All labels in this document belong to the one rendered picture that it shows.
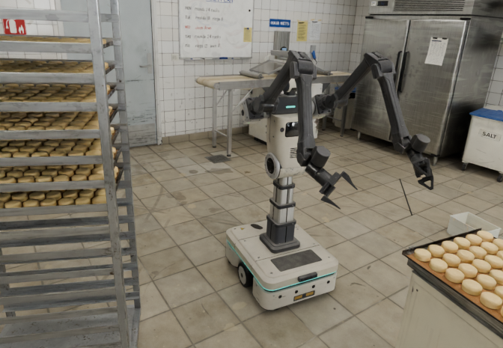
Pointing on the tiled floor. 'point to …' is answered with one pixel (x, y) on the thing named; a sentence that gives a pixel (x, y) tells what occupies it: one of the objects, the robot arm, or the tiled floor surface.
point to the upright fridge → (433, 107)
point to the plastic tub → (468, 223)
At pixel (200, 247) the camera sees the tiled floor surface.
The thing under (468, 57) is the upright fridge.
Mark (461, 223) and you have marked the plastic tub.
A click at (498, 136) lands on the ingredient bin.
